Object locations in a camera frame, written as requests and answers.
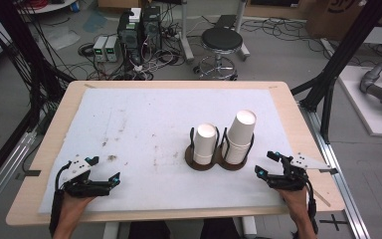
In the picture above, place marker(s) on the black tape strip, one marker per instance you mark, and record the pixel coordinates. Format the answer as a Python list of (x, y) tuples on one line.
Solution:
[(31, 173), (332, 171)]

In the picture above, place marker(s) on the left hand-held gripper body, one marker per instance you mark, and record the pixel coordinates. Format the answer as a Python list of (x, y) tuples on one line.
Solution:
[(76, 167)]

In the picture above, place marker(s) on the short white paper cup stack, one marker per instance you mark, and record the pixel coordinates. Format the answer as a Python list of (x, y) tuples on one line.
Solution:
[(205, 142)]

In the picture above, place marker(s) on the cardboard box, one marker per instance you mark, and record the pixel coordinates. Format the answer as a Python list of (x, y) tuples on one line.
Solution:
[(335, 20)]

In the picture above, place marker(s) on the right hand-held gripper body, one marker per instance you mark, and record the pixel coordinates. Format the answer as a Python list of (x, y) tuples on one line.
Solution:
[(288, 181)]

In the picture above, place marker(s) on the black tape cross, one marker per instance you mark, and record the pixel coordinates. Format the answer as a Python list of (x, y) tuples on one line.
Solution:
[(334, 222)]

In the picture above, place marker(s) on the white stand leg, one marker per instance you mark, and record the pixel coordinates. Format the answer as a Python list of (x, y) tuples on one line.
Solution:
[(186, 40), (242, 33)]

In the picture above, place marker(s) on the thin wooden stick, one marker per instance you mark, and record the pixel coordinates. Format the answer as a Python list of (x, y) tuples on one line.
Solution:
[(323, 199)]

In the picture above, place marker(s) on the white floor board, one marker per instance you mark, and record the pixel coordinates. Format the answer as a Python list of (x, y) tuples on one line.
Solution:
[(361, 109)]

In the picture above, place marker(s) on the person's right leg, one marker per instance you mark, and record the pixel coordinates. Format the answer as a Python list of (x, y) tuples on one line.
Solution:
[(220, 229)]

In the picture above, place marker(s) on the white table leg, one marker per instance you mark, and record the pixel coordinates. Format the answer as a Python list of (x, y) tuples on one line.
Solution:
[(111, 231), (248, 226)]

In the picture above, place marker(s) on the white foam mat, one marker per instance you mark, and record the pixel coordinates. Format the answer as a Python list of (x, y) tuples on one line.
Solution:
[(146, 116)]

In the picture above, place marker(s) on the person's left hand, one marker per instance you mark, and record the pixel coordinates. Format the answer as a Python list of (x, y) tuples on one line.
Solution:
[(74, 205)]

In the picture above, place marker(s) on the person's right hand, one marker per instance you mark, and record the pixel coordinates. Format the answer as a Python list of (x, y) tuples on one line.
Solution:
[(295, 200)]

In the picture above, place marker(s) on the grey bench power supply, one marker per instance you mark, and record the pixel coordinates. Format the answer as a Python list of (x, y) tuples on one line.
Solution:
[(112, 48), (99, 48)]

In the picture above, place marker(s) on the tall white paper cup stack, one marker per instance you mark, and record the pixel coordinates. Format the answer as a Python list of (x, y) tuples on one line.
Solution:
[(240, 132)]

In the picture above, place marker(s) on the person's left leg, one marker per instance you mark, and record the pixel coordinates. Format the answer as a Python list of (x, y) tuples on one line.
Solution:
[(149, 230)]

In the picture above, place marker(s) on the black computer tower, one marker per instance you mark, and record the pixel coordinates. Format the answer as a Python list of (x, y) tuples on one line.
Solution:
[(128, 35), (152, 28)]

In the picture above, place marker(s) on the flat black case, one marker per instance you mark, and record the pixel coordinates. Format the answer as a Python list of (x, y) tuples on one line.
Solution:
[(225, 21)]

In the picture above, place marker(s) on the person's leg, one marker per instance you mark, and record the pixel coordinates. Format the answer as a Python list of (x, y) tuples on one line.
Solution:
[(220, 229), (149, 230)]

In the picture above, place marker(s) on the black round stool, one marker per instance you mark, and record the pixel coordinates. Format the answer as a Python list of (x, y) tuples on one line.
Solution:
[(221, 38)]

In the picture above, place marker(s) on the aluminium floor rail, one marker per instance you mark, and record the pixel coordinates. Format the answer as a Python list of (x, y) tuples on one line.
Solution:
[(338, 186), (3, 176)]

